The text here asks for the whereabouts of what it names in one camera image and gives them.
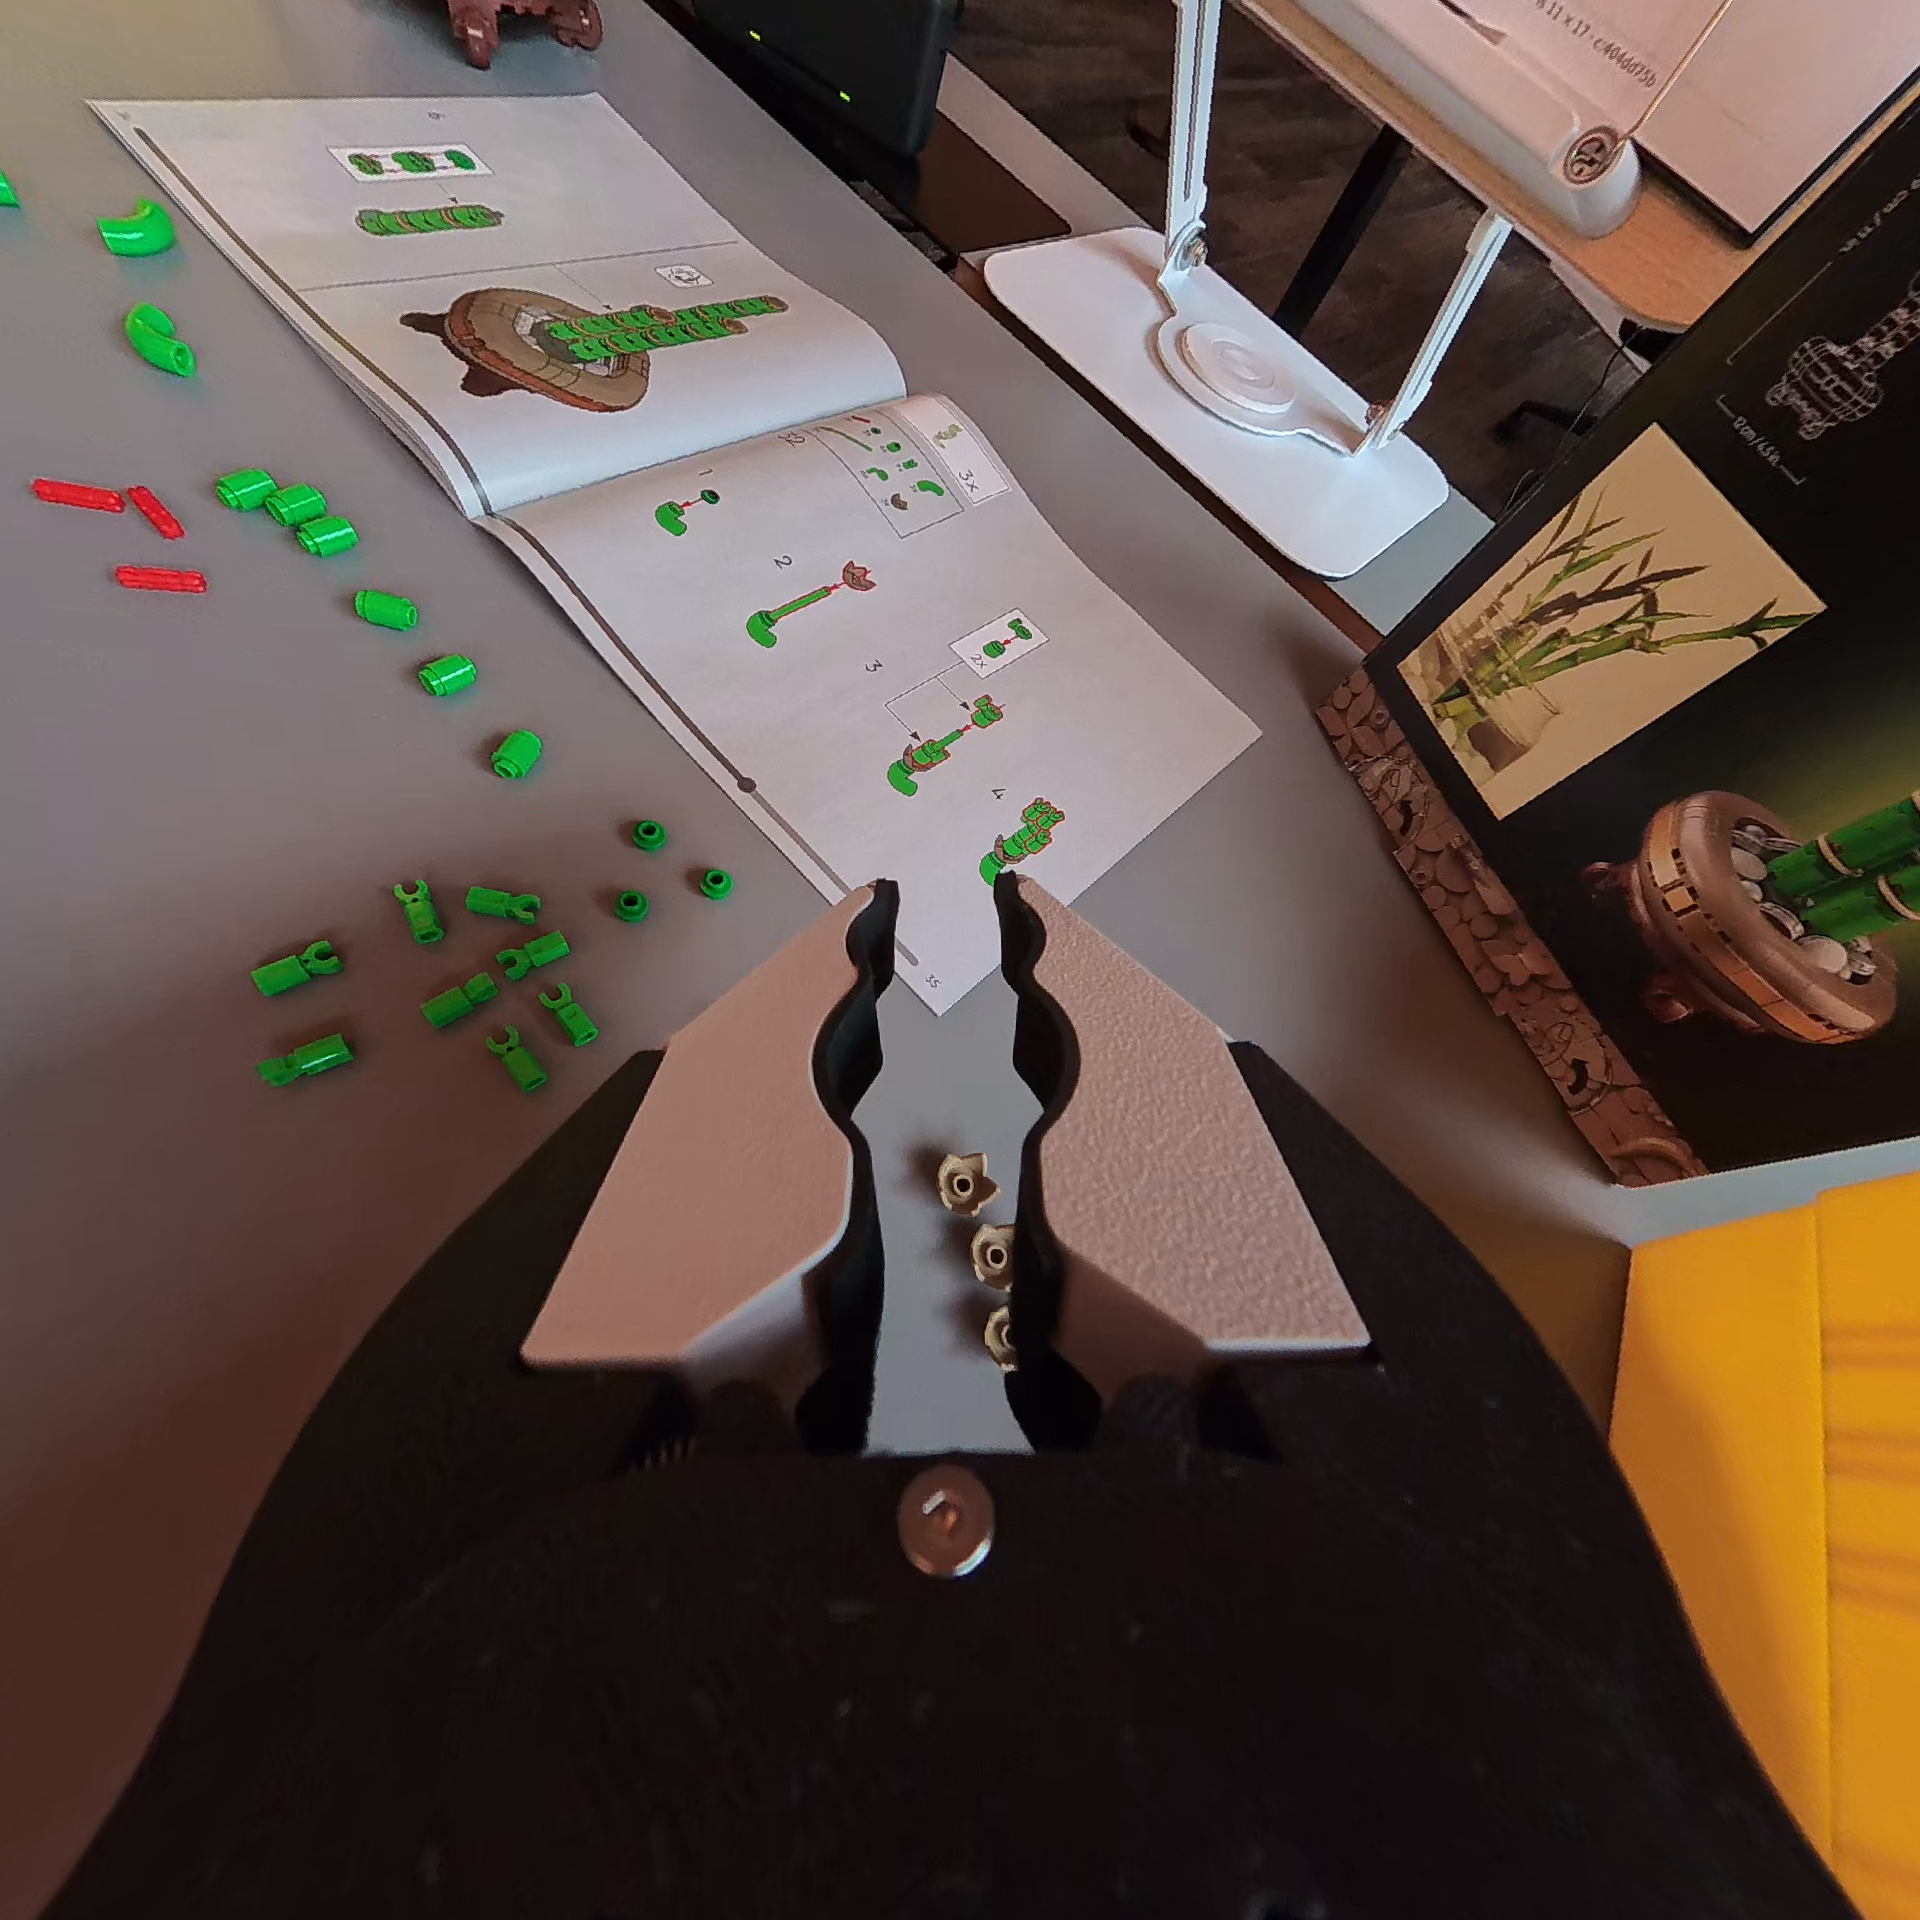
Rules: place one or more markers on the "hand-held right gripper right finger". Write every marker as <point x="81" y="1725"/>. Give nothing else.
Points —
<point x="1185" y="1200"/>

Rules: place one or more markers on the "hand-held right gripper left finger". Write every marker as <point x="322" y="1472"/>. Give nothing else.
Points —
<point x="704" y="1200"/>

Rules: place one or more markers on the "cluster of green clips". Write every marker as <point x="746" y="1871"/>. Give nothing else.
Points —
<point x="300" y="968"/>

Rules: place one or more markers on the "row of green cylinders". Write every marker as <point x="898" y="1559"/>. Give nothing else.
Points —
<point x="245" y="489"/>

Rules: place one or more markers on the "black lego set box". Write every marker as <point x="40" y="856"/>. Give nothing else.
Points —
<point x="1861" y="376"/>

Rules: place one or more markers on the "open instruction booklet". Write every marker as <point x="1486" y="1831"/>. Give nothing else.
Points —
<point x="1049" y="721"/>

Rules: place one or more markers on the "yellow plastic bin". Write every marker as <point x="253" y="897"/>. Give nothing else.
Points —
<point x="1769" y="1499"/>

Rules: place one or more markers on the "red axle pin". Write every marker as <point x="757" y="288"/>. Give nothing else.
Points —
<point x="155" y="512"/>
<point x="161" y="579"/>
<point x="78" y="493"/>

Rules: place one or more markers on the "black box with green light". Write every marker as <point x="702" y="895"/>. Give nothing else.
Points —
<point x="838" y="60"/>

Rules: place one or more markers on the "bamboo model in brown pot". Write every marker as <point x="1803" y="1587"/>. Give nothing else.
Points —
<point x="510" y="24"/>

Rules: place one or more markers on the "printed instruction sheet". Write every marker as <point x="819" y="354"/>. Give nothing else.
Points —
<point x="1769" y="105"/>

